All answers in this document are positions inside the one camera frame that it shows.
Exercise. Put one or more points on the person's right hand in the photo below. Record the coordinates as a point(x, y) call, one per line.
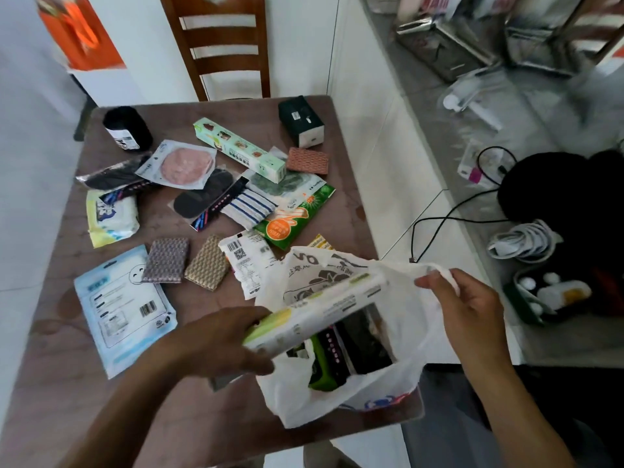
point(475, 321)

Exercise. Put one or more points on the person's left hand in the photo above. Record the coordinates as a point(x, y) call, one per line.
point(209, 346)

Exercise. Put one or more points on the person's left thumb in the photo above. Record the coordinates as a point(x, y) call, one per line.
point(256, 366)

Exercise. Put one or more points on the person's right thumb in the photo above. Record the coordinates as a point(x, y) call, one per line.
point(431, 285)

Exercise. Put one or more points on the white plastic bag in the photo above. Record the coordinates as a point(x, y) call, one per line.
point(312, 404)

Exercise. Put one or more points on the long white green box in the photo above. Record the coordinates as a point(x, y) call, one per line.
point(321, 309)

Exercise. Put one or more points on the person's right forearm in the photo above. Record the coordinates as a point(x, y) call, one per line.
point(512, 414)

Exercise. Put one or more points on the person's left forearm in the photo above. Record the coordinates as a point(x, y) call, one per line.
point(131, 414)

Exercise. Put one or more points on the black packet with pink dots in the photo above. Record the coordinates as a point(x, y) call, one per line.
point(360, 346)

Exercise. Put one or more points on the white packet with barcode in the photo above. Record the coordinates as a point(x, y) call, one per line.
point(246, 260)

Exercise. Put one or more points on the tan scouring pad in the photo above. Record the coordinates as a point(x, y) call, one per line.
point(207, 263)

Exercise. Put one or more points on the green tray with white bottles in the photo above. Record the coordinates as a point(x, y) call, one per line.
point(551, 294)

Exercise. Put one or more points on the small yellow packet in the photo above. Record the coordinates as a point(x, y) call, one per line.
point(319, 242)

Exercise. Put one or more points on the white pink packet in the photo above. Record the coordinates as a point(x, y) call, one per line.
point(473, 168)

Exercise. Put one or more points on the grey scouring pad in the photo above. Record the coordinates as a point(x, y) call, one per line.
point(165, 260)

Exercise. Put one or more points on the light blue flat packet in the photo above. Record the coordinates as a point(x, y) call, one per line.
point(122, 307)

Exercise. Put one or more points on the green orange packet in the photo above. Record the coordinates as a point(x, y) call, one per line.
point(292, 221)

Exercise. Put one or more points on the black round bag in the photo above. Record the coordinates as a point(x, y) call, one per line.
point(560, 194)

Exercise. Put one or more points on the blue striped white cloth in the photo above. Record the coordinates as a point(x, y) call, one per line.
point(249, 208)

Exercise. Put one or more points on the clear packet with green leaves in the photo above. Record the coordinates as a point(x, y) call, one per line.
point(287, 185)

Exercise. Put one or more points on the red-brown scouring pad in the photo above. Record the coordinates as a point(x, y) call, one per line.
point(307, 161)

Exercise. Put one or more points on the black round pad packet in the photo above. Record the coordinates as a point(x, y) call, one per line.
point(202, 194)

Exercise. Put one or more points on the white plastic tool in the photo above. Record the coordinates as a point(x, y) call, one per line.
point(470, 99)

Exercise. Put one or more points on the yellow white blue packet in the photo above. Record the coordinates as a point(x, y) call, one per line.
point(112, 221)

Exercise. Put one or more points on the dark green white box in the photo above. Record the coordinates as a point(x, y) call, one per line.
point(300, 119)

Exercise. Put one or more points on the pink round pad packet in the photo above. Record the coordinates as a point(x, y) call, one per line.
point(183, 165)

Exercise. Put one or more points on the long light green box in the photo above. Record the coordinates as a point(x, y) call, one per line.
point(239, 148)

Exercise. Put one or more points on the metal rack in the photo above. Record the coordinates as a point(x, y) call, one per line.
point(443, 48)

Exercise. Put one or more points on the black cloth packet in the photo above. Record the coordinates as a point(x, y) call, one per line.
point(112, 176)

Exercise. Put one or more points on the black roll with white label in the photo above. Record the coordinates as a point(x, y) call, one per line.
point(127, 126)

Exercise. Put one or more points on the wooden chair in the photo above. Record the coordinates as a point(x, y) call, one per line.
point(229, 41)

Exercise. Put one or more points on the orange poster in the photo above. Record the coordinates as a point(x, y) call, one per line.
point(80, 34)

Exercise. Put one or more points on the metal chair frame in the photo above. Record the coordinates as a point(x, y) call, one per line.
point(560, 31)

